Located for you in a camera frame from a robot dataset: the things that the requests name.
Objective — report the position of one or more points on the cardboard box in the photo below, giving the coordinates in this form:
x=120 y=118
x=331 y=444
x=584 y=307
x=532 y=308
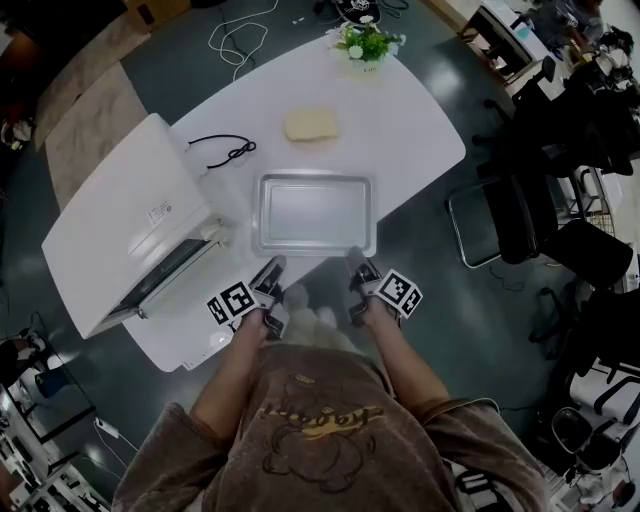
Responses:
x=160 y=10

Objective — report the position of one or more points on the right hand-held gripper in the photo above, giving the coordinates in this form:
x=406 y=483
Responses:
x=397 y=292

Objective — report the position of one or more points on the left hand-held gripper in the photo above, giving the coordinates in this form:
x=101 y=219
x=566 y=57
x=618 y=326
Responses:
x=232 y=302

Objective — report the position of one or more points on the black chrome cantilever chair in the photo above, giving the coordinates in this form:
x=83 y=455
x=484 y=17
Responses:
x=520 y=220

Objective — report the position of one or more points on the white toaster oven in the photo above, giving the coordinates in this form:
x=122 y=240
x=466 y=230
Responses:
x=125 y=210

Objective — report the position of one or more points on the person's left forearm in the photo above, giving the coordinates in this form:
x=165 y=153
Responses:
x=235 y=370

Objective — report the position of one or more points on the person's right shoe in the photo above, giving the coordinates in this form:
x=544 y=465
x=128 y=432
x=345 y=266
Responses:
x=326 y=315

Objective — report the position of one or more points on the silver baking tray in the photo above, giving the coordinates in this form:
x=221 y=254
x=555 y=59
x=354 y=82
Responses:
x=312 y=215

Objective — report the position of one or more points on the potted plant white flowers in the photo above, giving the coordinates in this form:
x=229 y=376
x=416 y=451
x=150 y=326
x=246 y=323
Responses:
x=367 y=45

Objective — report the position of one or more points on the white black office chair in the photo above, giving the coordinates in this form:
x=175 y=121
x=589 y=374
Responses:
x=600 y=435

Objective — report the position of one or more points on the person's left shoe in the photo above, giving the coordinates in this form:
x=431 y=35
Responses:
x=297 y=296

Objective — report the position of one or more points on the person's right forearm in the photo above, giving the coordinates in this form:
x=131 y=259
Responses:
x=405 y=365

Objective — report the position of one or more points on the beige trousers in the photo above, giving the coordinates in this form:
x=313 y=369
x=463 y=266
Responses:
x=320 y=335

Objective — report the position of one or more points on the person's shoe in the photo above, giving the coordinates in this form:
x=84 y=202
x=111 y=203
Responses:
x=326 y=315
x=297 y=296

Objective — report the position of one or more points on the bread slice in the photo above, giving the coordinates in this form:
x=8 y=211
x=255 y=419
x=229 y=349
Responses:
x=310 y=124

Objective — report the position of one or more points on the white power strip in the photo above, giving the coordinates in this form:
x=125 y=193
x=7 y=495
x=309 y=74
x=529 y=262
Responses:
x=106 y=429

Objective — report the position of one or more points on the white office desk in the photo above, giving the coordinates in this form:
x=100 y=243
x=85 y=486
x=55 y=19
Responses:
x=505 y=40

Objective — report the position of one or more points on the brown printed shirt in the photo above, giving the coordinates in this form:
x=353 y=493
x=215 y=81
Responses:
x=325 y=450

